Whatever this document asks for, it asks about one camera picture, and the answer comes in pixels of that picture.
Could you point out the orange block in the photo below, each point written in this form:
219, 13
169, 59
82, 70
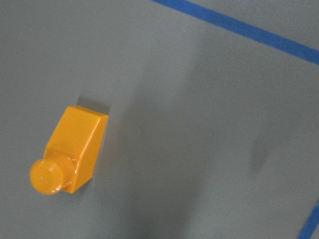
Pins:
71, 153

